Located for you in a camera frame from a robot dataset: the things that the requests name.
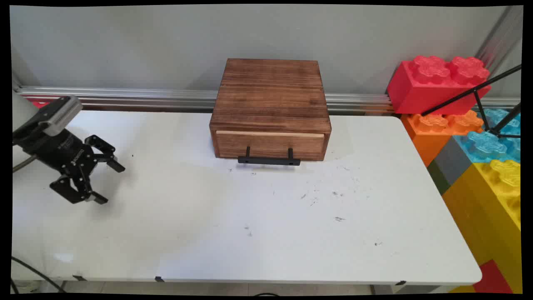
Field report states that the aluminium corner profile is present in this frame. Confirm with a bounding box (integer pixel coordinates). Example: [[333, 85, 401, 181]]
[[474, 6, 523, 73]]

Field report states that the black floor cable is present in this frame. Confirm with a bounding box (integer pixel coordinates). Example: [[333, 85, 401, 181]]
[[11, 256, 67, 293]]

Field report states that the wooden drawer with black handle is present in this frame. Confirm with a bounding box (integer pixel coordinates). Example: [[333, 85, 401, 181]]
[[215, 130, 326, 167]]

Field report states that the small red toy brick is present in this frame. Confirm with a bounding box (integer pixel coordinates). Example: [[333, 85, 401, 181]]
[[472, 259, 514, 294]]

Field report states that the big grey toy brick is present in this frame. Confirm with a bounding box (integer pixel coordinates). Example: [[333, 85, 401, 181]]
[[432, 137, 474, 195]]

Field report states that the big blue toy brick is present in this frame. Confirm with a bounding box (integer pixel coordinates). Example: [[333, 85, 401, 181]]
[[453, 108, 521, 164]]

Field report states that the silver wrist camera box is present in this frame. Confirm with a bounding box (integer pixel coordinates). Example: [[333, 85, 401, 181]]
[[38, 95, 83, 138]]

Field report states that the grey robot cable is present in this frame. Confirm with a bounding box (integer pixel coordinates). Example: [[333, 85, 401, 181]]
[[12, 156, 37, 174]]

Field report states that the big red toy brick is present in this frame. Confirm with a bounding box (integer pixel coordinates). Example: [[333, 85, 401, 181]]
[[386, 55, 492, 116]]

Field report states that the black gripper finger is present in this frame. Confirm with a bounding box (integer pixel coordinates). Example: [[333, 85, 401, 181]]
[[85, 135, 126, 173], [50, 165, 109, 205]]

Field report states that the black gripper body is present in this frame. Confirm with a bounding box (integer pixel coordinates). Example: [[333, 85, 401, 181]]
[[12, 124, 99, 176]]

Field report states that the big yellow toy brick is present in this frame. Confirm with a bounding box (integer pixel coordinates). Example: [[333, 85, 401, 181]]
[[441, 160, 522, 293]]

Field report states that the big orange toy brick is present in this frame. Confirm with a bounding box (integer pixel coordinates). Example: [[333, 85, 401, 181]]
[[400, 110, 486, 168]]

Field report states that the black tripod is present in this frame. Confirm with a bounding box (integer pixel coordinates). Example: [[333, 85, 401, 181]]
[[421, 64, 522, 139]]

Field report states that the aluminium wall rail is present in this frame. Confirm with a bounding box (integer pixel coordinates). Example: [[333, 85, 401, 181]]
[[16, 86, 521, 116]]

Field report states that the brown wooden drawer cabinet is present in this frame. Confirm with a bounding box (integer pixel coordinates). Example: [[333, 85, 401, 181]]
[[209, 58, 332, 162]]

